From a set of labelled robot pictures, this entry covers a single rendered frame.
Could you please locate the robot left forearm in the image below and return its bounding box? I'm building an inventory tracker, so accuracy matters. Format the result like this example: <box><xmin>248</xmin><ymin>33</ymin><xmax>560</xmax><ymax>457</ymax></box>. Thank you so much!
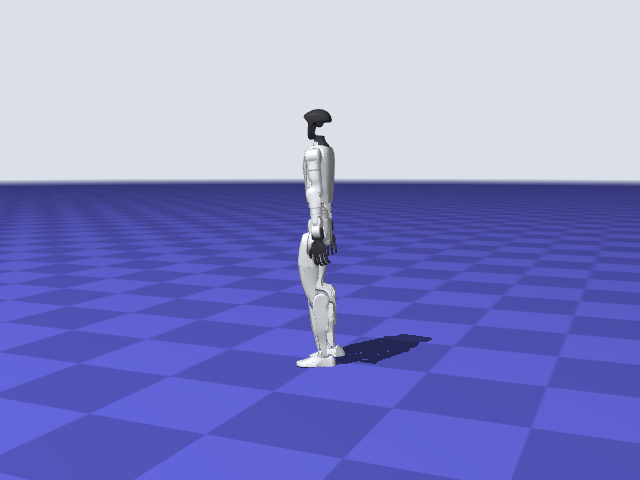
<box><xmin>306</xmin><ymin>188</ymin><xmax>324</xmax><ymax>237</ymax></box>

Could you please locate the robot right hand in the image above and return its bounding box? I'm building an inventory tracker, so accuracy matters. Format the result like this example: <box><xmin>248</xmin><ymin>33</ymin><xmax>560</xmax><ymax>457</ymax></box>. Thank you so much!
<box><xmin>327</xmin><ymin>220</ymin><xmax>337</xmax><ymax>256</ymax></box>

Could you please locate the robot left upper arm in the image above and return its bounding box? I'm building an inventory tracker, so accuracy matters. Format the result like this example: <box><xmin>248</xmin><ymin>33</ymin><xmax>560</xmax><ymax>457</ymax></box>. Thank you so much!
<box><xmin>304</xmin><ymin>148</ymin><xmax>322</xmax><ymax>198</ymax></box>

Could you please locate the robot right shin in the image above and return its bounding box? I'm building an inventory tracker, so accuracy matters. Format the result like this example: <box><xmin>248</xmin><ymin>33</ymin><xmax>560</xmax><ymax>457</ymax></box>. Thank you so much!
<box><xmin>326</xmin><ymin>298</ymin><xmax>337</xmax><ymax>349</ymax></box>

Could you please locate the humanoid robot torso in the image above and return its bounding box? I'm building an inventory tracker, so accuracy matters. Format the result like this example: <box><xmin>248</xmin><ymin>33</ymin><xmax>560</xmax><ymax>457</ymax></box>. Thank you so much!
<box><xmin>303</xmin><ymin>142</ymin><xmax>335</xmax><ymax>241</ymax></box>

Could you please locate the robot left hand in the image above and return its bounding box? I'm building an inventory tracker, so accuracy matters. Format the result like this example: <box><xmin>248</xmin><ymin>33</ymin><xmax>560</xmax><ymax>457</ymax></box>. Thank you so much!
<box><xmin>309</xmin><ymin>227</ymin><xmax>331</xmax><ymax>266</ymax></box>

